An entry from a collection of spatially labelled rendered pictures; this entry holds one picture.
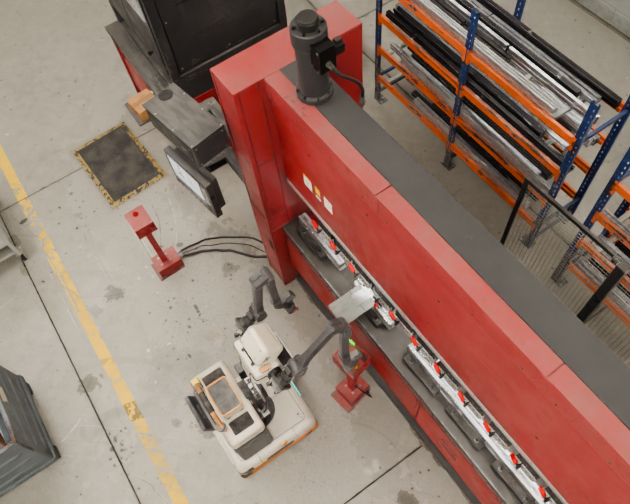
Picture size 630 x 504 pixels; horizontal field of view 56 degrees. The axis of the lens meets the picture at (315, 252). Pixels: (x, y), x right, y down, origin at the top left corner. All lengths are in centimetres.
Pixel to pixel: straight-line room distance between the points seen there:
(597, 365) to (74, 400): 397
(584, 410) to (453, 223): 92
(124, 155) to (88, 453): 286
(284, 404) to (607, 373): 255
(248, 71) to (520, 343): 195
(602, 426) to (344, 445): 254
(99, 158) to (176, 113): 273
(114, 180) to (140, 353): 184
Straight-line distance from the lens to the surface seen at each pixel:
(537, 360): 249
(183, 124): 366
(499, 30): 483
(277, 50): 342
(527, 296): 259
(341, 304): 391
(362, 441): 467
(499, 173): 524
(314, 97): 310
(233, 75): 333
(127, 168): 618
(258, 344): 345
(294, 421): 444
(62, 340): 550
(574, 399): 249
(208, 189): 380
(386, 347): 394
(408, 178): 281
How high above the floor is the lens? 458
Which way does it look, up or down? 61 degrees down
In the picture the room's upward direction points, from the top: 9 degrees counter-clockwise
